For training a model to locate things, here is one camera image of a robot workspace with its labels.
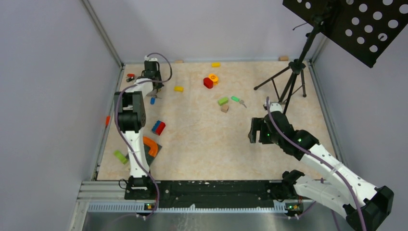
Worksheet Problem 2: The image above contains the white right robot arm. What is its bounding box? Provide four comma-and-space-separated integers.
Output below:
248, 102, 395, 231

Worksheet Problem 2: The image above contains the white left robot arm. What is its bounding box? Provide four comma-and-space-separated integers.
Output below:
114, 56, 161, 199

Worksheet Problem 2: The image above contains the yellow brick mid left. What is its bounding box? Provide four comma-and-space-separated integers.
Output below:
174, 86, 184, 92

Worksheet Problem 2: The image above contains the green tagged key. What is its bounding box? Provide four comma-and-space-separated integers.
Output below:
231, 96, 247, 108

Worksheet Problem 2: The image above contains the small wooden cube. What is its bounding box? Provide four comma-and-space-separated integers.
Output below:
221, 104, 229, 113

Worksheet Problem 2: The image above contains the green brick block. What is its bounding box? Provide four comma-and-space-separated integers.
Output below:
217, 97, 229, 106

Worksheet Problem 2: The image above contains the red blue brick stack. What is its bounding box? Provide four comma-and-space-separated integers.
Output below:
152, 120, 166, 136

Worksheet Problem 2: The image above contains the red cylinder block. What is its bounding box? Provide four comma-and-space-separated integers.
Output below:
203, 77, 214, 89

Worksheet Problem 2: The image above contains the orange round block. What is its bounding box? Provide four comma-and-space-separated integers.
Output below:
208, 74, 219, 85

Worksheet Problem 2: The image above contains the orange arch block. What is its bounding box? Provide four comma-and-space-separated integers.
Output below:
143, 136, 159, 158

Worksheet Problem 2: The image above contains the wooden wedge back right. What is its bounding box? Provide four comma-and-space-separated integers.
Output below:
279, 56, 289, 62

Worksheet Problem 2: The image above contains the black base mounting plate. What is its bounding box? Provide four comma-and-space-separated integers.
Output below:
124, 180, 298, 209

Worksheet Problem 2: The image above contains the grey studded baseplate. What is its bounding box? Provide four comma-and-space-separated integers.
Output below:
144, 144, 162, 166

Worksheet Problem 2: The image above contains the light green curved block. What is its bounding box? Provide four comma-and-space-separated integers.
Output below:
114, 150, 128, 165

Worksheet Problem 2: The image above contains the black perforated music stand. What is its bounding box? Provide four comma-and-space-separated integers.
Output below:
254, 0, 408, 105

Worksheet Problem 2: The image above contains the small orange wall clip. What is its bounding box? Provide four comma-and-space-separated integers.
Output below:
105, 115, 111, 127

